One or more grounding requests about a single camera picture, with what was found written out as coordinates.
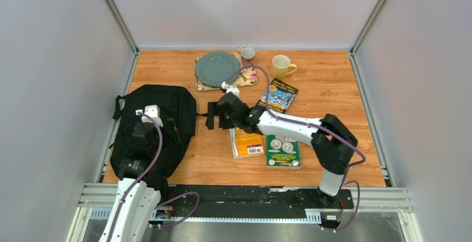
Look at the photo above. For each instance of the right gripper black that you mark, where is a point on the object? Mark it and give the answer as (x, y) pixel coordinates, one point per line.
(212, 112)

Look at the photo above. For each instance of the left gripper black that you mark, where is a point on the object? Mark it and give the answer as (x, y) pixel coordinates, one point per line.
(155, 128)

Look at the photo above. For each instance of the black student backpack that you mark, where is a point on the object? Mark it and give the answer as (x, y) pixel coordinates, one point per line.
(178, 114)

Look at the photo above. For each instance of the orange paperback book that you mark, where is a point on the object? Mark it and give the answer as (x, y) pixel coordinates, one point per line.
(244, 144)

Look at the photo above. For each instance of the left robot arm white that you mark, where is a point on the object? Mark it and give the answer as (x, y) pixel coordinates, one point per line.
(135, 200)

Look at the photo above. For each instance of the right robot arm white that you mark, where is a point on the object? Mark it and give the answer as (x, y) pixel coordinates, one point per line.
(333, 144)

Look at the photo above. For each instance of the grey-green ceramic plate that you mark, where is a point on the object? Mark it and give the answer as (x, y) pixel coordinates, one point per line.
(215, 68)

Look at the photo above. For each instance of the floral placemat tray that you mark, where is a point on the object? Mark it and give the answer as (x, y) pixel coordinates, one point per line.
(247, 77)

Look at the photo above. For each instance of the treehouse paperback book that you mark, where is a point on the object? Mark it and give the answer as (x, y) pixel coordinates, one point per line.
(280, 96)

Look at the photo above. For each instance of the small pink floral cup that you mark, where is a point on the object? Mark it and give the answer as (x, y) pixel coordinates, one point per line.
(247, 56)

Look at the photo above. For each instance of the green coin book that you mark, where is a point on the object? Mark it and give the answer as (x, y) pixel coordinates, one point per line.
(283, 152)

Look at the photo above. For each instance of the yellow ceramic mug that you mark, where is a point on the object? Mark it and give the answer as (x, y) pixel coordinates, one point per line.
(282, 66)

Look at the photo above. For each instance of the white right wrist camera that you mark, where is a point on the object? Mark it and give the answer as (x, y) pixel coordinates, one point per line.
(227, 88)

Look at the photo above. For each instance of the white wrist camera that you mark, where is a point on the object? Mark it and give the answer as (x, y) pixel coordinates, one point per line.
(150, 114)
(227, 88)

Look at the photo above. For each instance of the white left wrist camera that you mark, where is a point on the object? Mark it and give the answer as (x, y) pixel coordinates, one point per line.
(150, 114)

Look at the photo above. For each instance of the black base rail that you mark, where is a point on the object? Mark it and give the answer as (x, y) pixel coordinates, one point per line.
(251, 202)

